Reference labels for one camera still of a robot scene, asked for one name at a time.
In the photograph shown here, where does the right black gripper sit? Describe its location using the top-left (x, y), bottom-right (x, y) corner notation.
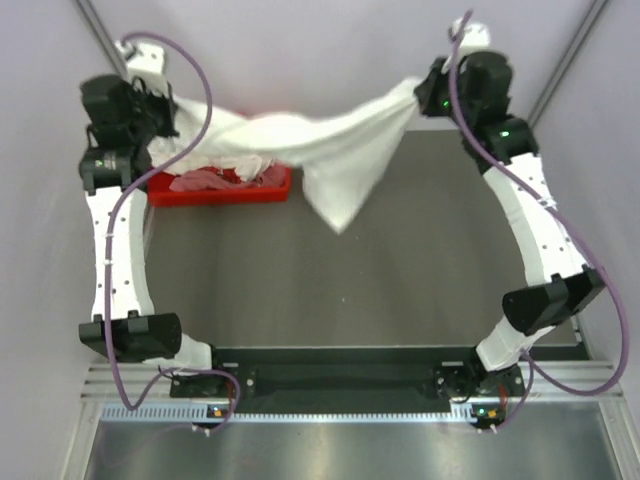
top-left (414, 58), bottom-right (475, 132)

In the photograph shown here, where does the white t shirt with print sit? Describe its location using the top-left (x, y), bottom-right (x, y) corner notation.
top-left (176, 77), bottom-right (420, 234)

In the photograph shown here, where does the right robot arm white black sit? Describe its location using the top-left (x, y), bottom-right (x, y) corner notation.
top-left (456, 51), bottom-right (604, 396)

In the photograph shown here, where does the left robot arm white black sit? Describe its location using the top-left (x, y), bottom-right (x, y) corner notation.
top-left (78, 74), bottom-right (227, 397)

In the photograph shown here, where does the white t shirt in bin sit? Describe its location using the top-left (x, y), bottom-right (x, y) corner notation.
top-left (148, 137), bottom-right (276, 181)

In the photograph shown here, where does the red plastic bin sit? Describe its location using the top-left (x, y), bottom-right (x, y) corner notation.
top-left (148, 168), bottom-right (292, 208)

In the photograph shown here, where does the pink t shirt in bin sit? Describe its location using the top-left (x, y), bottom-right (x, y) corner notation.
top-left (169, 165), bottom-right (288, 192)

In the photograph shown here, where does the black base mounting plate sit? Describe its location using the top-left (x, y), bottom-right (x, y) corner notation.
top-left (168, 357), bottom-right (531, 402)

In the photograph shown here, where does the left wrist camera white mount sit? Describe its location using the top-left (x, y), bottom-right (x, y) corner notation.
top-left (114, 41), bottom-right (169, 96)

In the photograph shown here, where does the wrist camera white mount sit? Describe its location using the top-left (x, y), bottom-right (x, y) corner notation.
top-left (458, 21), bottom-right (491, 56)
top-left (114, 41), bottom-right (169, 96)

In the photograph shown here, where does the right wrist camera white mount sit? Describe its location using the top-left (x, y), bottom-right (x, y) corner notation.
top-left (458, 21), bottom-right (491, 56)

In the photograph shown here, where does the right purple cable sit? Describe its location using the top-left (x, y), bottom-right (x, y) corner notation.
top-left (447, 8), bottom-right (630, 434)

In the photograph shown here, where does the purple cable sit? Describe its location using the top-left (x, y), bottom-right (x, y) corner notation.
top-left (102, 32), bottom-right (241, 436)
top-left (447, 8), bottom-right (630, 434)

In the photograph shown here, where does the left corner aluminium post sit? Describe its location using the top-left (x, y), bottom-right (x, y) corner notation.
top-left (71, 0), bottom-right (125, 75)

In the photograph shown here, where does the corner aluminium post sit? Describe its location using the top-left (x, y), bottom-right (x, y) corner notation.
top-left (528, 0), bottom-right (611, 127)
top-left (71, 0), bottom-right (125, 75)

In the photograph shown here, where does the right corner aluminium post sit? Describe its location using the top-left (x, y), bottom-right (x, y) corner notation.
top-left (528, 0), bottom-right (611, 127)

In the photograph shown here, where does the aluminium extrusion rail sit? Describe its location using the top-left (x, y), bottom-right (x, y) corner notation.
top-left (81, 363), bottom-right (171, 403)

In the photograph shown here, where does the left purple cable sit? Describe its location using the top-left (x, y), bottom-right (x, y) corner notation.
top-left (102, 32), bottom-right (241, 436)

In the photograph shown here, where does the grey slotted cable duct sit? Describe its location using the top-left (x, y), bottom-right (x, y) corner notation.
top-left (100, 403), bottom-right (503, 424)

